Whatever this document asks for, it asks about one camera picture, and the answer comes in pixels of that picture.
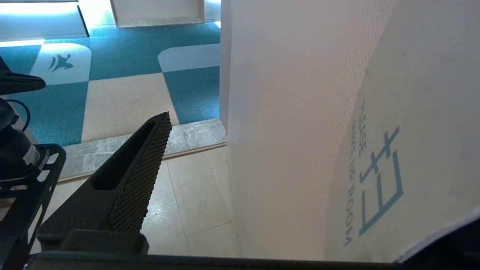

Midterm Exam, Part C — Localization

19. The beige wooden door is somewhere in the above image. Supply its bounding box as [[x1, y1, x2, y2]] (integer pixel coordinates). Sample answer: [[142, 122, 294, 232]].
[[219, 0, 398, 261]]

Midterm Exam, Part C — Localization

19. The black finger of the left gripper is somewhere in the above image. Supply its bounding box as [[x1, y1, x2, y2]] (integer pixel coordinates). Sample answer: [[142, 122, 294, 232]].
[[0, 56, 46, 95]]

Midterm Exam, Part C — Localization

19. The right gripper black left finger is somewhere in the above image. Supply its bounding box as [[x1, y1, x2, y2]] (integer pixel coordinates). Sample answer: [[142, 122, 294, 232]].
[[37, 112, 173, 241]]

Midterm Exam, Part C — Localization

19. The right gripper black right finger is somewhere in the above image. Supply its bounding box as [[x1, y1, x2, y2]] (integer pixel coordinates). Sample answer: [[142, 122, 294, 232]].
[[397, 217, 480, 270]]

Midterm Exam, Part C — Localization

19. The white door hanger sign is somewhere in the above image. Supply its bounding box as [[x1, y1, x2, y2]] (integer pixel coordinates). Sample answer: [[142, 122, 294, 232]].
[[324, 0, 480, 263]]

